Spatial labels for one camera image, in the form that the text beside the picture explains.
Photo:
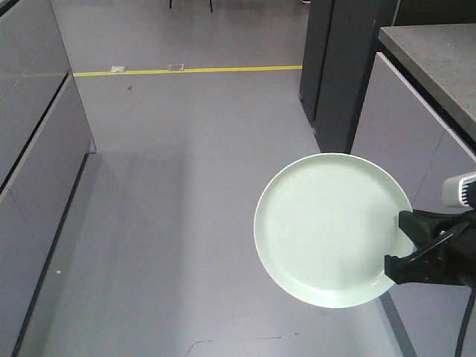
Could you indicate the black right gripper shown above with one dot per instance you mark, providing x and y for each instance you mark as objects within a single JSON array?
[{"x": 446, "y": 249}]

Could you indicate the light green round plate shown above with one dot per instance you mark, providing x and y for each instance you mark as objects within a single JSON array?
[{"x": 323, "y": 226}]

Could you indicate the grey kitchen counter cabinet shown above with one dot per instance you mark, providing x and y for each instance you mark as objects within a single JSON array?
[{"x": 418, "y": 123}]

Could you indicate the dark tall cabinet column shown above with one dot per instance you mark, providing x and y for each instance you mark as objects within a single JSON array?
[{"x": 341, "y": 42}]

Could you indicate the grey opposite cabinet row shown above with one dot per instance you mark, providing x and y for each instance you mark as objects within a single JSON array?
[{"x": 45, "y": 137}]

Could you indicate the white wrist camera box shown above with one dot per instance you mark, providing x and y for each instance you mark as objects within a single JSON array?
[{"x": 459, "y": 191}]

